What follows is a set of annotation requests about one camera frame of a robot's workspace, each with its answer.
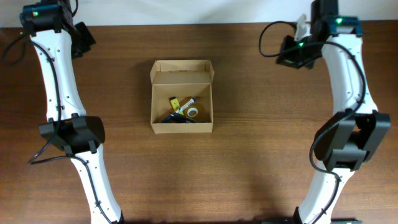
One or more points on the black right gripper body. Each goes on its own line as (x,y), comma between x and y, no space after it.
(299,53)

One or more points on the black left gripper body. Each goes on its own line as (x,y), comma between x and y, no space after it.
(83,39)

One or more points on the yellow highlighter marker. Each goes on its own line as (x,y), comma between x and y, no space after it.
(174,103)

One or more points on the brown cardboard box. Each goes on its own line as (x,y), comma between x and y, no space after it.
(183,79)

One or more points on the blue whiteboard marker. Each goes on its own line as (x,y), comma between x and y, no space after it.
(185,106)

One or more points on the black ballpoint pen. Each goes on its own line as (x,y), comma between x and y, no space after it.
(181,118)

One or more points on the yellow tape roll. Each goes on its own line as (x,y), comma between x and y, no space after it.
(192,112)

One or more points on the black whiteboard marker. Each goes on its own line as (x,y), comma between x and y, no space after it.
(167,119)

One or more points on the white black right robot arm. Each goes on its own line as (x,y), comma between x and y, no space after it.
(354,132)

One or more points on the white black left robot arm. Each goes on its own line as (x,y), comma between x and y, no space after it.
(57,41)

